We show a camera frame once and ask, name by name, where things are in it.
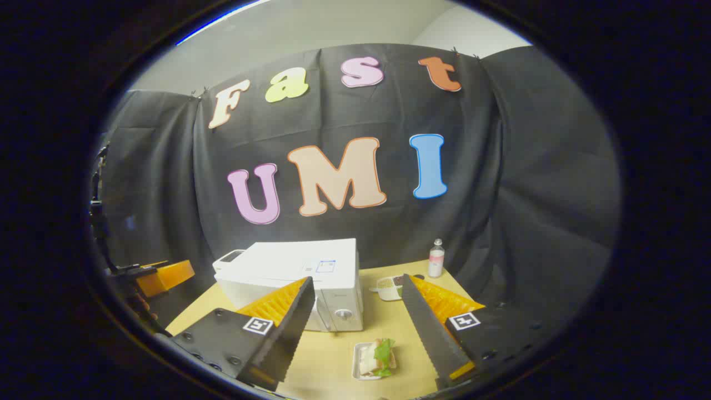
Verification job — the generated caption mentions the lettuce sandwich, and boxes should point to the lettuce sandwich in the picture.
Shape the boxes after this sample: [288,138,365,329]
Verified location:
[361,338,398,378]

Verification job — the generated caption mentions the white rectangular plate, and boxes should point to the white rectangular plate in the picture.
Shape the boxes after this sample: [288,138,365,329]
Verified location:
[353,342,398,381]

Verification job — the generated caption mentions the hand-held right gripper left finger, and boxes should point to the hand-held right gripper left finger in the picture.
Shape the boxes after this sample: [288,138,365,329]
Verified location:
[169,276,316,391]

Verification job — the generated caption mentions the black backdrop cloth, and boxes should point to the black backdrop cloth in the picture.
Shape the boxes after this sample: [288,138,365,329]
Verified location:
[92,43,622,334]

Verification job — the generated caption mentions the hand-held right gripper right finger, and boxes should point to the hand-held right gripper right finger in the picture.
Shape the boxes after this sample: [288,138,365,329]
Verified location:
[401,273,556,389]

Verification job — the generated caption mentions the white divided grain tray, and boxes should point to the white divided grain tray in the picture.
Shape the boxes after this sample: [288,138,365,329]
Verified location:
[369,275,406,302]

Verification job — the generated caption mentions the clear bottle with pink label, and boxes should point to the clear bottle with pink label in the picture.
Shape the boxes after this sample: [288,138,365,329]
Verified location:
[428,238,446,278]

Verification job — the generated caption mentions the white microwave oven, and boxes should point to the white microwave oven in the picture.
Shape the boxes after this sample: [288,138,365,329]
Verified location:
[212,238,364,333]

